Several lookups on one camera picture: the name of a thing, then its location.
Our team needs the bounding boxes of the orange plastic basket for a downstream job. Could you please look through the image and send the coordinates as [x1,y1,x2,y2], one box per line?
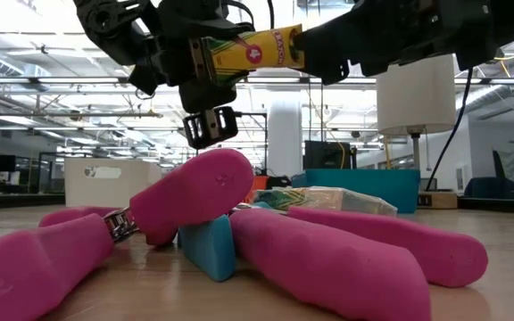
[243,175,270,205]

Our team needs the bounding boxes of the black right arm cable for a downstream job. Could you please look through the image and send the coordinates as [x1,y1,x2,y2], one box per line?
[424,66,476,193]

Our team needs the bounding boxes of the white building column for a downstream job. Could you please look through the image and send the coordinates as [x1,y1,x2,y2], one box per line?
[267,100,304,178]

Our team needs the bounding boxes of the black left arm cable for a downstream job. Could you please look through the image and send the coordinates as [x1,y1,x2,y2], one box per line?
[220,0,277,30]

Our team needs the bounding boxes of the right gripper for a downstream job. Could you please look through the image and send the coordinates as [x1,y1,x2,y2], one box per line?
[293,0,494,85]

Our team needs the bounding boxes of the yellow green crayon box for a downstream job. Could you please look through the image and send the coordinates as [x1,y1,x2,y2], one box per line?
[251,185,399,218]

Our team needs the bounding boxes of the blue eraser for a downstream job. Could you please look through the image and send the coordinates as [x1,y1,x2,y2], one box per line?
[177,214,237,283]

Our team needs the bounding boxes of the pink handled pliers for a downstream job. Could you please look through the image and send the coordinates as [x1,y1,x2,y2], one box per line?
[228,205,490,321]
[0,148,254,321]
[37,205,122,228]

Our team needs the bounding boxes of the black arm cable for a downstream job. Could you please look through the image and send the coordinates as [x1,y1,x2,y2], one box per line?
[220,0,277,30]
[424,66,476,193]

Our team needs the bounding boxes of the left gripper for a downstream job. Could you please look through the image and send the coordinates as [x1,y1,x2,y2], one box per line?
[127,0,256,151]

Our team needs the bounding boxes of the yellow packets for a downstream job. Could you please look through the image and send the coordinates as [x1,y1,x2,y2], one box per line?
[201,24,306,86]

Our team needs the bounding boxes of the white shade table lamp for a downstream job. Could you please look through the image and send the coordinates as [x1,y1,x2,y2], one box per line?
[375,53,460,210]

